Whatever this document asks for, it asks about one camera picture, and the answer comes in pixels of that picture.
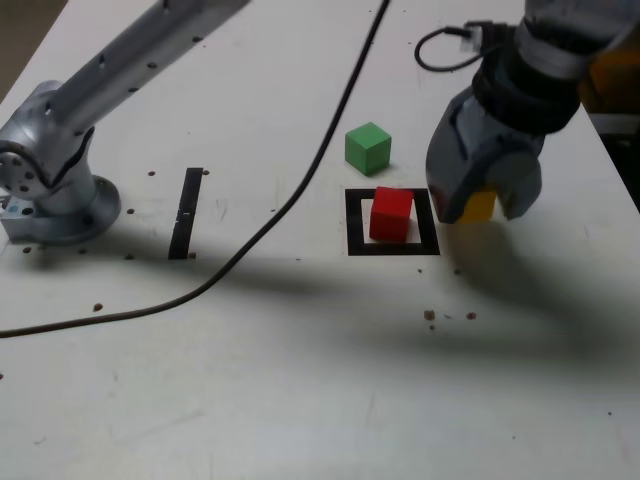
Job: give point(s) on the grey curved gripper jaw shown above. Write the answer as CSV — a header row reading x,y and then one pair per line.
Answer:
x,y
522,175
447,160

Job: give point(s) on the yellow cube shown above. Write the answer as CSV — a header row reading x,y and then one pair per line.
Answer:
x,y
477,206

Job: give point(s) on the red cube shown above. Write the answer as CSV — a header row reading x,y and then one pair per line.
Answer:
x,y
390,215

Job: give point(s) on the green cube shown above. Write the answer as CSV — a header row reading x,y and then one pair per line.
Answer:
x,y
365,147

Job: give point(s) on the black tape square outline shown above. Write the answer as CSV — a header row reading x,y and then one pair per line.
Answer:
x,y
354,225

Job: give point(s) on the white horizontal bar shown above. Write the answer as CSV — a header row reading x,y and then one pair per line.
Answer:
x,y
617,124

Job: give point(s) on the yellow box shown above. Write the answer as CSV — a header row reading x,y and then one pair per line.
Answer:
x,y
615,85

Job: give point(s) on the black tape strip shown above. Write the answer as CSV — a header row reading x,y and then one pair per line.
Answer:
x,y
182,235

